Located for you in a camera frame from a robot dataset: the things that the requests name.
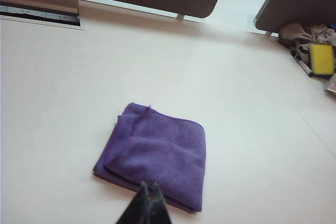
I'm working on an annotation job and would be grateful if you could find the narrow brown desk divider panel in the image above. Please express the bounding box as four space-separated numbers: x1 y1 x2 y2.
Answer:
255 0 336 34

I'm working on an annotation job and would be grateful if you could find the brown crumpled cloth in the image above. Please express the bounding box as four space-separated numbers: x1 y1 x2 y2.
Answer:
277 23 316 54

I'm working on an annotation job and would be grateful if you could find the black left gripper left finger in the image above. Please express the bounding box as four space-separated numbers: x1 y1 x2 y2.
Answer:
115 181 150 224

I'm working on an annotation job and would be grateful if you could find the grey plastic packet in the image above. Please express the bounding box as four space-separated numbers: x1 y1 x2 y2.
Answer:
324 73 336 96

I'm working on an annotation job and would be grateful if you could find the black marker pen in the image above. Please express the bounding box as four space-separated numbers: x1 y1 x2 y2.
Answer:
290 49 314 77

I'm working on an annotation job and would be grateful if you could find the purple microfibre cloth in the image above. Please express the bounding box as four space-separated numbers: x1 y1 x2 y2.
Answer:
91 102 206 214

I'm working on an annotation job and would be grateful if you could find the yellow sponge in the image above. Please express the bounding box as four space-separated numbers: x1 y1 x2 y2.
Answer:
307 44 336 78

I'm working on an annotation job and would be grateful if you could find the light beige crumpled cloth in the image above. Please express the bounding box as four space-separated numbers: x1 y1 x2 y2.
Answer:
304 24 336 48

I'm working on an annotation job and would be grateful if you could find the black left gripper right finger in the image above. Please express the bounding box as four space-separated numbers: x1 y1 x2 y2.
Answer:
149 183 173 224

